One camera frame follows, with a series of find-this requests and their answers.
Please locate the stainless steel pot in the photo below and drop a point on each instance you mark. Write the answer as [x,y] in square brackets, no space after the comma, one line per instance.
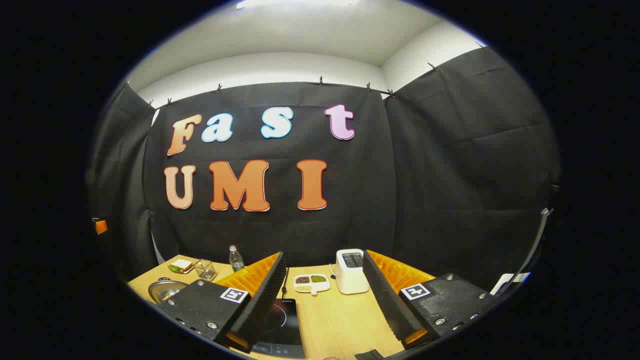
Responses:
[167,290]

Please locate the grey metal stand pole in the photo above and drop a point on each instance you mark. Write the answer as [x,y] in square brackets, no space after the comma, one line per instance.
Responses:
[546,212]

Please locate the sandwich on white plate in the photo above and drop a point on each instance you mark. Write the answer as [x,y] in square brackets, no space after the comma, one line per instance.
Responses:
[181,266]

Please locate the white toaster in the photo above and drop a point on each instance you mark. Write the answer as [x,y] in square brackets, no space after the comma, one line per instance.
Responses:
[350,275]

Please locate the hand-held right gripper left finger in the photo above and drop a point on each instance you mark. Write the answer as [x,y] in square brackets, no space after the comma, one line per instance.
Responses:
[265,300]

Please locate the white divided bean dish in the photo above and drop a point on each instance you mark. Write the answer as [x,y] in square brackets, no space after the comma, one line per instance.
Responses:
[311,283]

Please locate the clear plastic water bottle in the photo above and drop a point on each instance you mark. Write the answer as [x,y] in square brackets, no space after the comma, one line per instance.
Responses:
[236,260]

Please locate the white flat panel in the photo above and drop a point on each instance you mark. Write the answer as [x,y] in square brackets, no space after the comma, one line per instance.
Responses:
[505,282]

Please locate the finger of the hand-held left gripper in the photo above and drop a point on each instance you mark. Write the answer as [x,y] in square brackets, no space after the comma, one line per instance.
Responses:
[101,226]

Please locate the black induction cooktop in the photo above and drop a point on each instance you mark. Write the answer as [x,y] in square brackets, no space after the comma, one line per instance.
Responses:
[285,325]

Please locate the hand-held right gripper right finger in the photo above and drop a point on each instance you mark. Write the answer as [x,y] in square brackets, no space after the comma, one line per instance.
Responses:
[385,300]

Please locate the black backdrop cloth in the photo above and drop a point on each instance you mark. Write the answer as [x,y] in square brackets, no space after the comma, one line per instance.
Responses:
[375,200]

